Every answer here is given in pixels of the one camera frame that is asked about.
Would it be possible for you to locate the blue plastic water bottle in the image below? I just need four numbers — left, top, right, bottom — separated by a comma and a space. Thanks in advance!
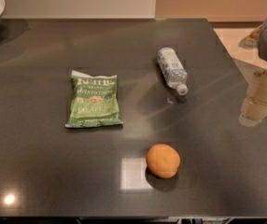
157, 48, 188, 96

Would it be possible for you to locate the green jalapeno chips bag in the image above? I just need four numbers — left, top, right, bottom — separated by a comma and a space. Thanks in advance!
65, 70, 122, 128

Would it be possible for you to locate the orange fruit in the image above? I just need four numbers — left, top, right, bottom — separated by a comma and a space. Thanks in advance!
146, 144, 180, 178

